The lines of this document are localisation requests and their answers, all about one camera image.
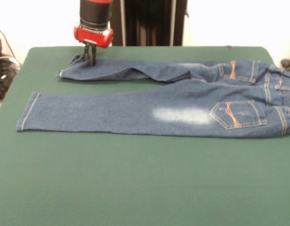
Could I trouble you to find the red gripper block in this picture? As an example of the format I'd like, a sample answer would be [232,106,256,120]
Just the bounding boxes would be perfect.
[73,25,114,65]

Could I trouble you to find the blue denim jeans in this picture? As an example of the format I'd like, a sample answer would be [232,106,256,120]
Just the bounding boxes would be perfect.
[15,53,290,138]

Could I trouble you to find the dark green table cloth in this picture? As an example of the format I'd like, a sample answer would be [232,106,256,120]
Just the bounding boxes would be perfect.
[0,46,290,226]

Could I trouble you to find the grey chair base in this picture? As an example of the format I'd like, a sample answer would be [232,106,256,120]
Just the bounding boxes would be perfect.
[280,44,290,71]

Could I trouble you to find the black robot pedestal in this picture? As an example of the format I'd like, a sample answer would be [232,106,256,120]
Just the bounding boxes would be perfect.
[108,0,190,47]

